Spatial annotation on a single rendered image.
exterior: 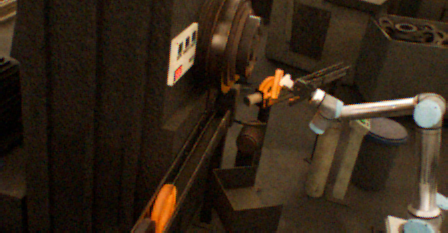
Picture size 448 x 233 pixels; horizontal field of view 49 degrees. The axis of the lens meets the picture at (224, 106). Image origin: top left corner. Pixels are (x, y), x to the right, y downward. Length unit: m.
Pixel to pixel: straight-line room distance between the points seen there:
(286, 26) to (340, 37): 0.55
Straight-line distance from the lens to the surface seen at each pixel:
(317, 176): 3.18
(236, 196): 2.11
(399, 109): 2.64
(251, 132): 2.73
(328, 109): 2.62
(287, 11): 4.99
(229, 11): 2.09
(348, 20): 4.84
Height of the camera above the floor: 1.88
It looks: 27 degrees down
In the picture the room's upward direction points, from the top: 9 degrees clockwise
